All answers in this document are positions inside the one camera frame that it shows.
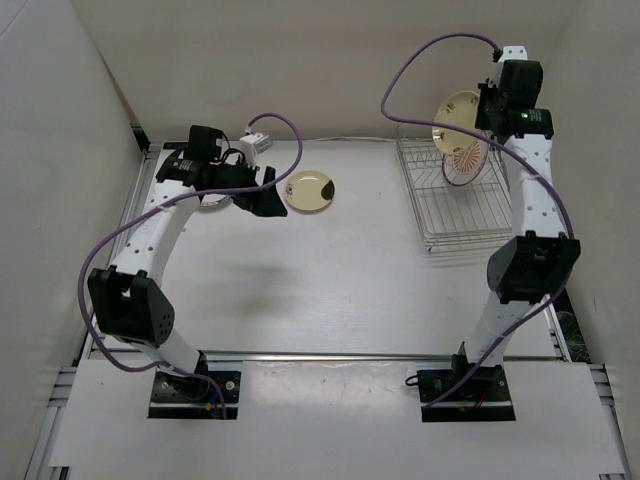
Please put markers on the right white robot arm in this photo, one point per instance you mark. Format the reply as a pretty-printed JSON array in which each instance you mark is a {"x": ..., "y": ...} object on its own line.
[{"x": 536, "y": 262}]

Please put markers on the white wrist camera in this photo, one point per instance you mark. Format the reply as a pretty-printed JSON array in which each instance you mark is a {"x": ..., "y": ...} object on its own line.
[
  {"x": 510, "y": 69},
  {"x": 254, "y": 144}
]

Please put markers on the cream plate black spot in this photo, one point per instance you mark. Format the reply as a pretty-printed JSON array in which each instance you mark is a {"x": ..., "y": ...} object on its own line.
[{"x": 309, "y": 191}]

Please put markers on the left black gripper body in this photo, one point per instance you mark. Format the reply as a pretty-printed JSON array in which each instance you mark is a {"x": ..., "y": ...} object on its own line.
[{"x": 242, "y": 176}]

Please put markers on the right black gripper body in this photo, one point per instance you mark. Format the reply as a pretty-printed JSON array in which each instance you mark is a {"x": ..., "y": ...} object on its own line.
[{"x": 490, "y": 102}]

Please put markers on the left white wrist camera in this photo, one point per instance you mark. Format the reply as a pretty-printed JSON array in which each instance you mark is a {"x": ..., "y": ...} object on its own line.
[{"x": 254, "y": 144}]

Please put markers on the metal wire dish rack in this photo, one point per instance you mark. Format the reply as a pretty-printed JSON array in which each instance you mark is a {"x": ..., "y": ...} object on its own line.
[{"x": 476, "y": 215}]

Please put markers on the orange sunburst plate green rim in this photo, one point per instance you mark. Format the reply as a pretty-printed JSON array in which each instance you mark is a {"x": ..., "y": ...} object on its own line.
[{"x": 463, "y": 167}]

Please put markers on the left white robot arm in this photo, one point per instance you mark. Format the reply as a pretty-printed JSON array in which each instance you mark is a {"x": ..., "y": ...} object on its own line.
[{"x": 127, "y": 299}]

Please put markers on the dark blue rimmed plate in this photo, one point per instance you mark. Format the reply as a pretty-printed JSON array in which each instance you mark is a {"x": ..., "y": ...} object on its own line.
[{"x": 210, "y": 205}]

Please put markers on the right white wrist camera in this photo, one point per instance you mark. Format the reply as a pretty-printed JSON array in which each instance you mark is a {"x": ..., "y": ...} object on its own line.
[{"x": 510, "y": 69}]

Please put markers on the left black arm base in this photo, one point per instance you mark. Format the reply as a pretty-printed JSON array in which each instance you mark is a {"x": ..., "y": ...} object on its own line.
[{"x": 188, "y": 398}]

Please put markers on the cream plate floral print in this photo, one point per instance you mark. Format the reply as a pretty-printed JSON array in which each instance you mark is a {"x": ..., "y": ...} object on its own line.
[{"x": 458, "y": 110}]

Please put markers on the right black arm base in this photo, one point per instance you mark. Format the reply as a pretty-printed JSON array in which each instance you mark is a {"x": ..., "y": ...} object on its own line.
[{"x": 485, "y": 397}]

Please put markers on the metal rail bar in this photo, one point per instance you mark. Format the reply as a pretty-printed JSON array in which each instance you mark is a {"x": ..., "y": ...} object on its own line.
[{"x": 231, "y": 356}]

